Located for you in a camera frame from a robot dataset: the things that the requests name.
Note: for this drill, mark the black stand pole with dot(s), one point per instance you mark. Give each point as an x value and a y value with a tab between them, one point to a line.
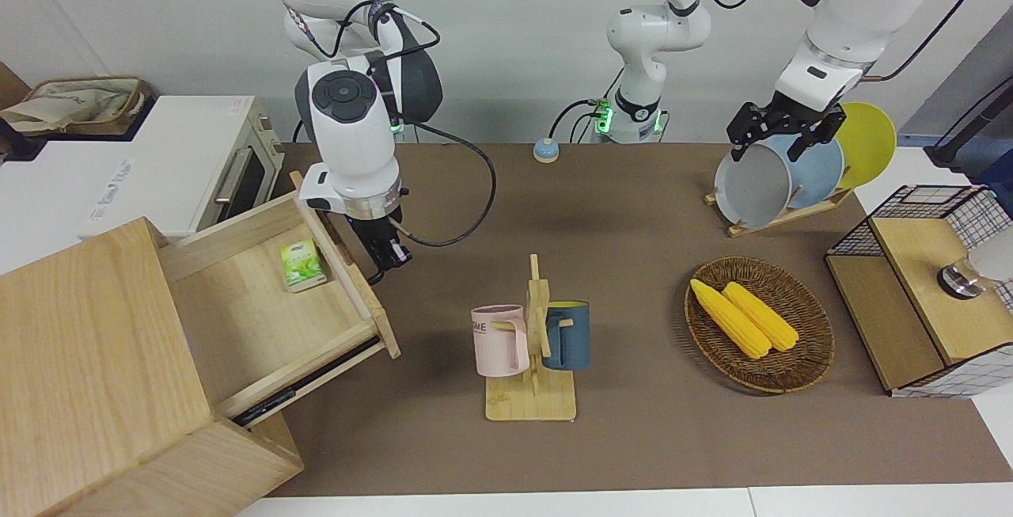
965	125

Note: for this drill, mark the brown woven storage basket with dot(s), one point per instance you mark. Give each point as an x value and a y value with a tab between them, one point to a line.
134	113

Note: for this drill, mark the white toaster oven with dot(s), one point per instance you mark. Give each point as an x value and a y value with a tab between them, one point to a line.
158	153

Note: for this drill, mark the wooden drawer cabinet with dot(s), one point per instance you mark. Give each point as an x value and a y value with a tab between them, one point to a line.
79	359

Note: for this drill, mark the beige cloth bag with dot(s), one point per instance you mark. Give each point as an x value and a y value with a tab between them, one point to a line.
71	101

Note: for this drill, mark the wooden plate rack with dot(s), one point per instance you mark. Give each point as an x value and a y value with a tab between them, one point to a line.
779	220

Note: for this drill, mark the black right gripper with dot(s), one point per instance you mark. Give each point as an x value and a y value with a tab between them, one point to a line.
372	230

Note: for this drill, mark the small blue round button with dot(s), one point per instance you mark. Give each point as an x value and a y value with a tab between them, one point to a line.
546	151

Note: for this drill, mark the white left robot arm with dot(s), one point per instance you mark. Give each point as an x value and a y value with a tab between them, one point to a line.
847	18

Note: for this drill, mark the dark blue mug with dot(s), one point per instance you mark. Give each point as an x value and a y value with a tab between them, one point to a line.
571	339

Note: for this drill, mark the yellow corn cob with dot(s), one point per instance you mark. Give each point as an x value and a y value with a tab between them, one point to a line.
764	315
732	319

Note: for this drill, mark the wooden drawer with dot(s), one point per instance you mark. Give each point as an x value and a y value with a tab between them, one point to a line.
237	319

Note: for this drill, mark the white cup with metal base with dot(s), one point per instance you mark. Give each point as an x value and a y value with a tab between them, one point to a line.
961	279

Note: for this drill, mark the light blue plate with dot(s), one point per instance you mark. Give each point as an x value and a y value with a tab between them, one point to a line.
819	176

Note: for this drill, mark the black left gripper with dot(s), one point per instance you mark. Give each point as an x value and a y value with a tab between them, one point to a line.
791	117

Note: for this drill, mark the green tissue pack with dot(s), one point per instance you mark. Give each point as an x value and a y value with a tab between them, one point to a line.
303	265

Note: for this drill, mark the yellow plate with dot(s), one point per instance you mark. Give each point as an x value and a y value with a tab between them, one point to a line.
870	145

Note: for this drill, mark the brown table mat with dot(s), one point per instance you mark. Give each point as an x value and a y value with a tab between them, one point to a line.
633	438

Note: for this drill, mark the round wicker basket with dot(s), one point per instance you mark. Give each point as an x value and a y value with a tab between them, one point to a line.
791	366

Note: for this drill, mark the pink mug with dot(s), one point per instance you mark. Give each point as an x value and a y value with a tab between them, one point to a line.
498	343

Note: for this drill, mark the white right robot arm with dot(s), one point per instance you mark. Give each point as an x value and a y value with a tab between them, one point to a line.
348	145

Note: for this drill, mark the grey plate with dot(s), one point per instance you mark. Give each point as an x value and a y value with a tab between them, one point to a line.
752	184

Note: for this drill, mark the wooden mug rack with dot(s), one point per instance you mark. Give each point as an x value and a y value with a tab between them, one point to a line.
530	406

